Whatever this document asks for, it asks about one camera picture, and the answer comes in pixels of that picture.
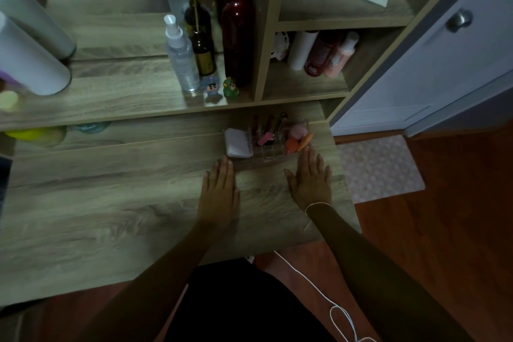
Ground person's left hand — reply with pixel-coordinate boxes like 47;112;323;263
196;156;241;235

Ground person's right hand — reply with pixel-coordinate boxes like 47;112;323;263
284;145;333;214

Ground person's left forearm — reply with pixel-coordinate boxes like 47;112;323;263
75;222;219;342

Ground person's right forearm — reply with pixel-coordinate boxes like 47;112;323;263
306;205;476;342

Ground orange makeup sponge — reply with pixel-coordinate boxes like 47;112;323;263
285;132;313;153

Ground white compact case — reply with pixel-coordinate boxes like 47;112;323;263
223;127;254;159

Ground clear acrylic makeup organizer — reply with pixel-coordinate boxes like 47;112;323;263
240;116;312;161

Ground pink patterned floor mat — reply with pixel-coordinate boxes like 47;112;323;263
335;135;426;205

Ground dark lipstick tubes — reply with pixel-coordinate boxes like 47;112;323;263
252;112;289;135

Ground small green figurine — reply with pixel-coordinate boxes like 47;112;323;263
222;77;240;99

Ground small blue figurine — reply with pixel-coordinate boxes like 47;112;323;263
202;75;223;100

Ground black shorts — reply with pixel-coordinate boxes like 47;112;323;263
164;257;338;342

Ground pink bottle with white cap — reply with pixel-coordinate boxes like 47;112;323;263
323;31;360;79

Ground white tube bottle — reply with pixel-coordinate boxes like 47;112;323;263
287;30;320;71

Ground small white patterned item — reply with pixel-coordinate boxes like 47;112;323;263
270;31;290;61

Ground brown glass bottle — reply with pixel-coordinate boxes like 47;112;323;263
188;28;217;76

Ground clear spray bottle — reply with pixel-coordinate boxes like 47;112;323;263
164;14;200;93

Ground teal glass jar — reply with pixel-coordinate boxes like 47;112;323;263
71;121;111;135

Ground tall dark red bottle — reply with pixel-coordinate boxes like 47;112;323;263
221;0;255;88

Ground wooden shelf unit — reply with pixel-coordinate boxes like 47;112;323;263
245;0;469;103

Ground white door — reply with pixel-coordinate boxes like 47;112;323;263
331;0;513;138

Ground yellow round container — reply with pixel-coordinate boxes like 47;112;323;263
3;125;67;149

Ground vanity mirror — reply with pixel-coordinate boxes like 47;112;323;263
0;0;257;62

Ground silver door knob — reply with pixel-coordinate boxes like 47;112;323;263
446;9;474;33

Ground pale yellow round puff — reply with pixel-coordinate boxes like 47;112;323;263
0;90;20;112

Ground large white cylinder container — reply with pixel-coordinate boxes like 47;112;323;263
0;11;72;96

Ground white string bracelet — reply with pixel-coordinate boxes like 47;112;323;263
304;202;333;231

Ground white cable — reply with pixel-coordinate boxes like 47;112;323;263
273;250;378;342

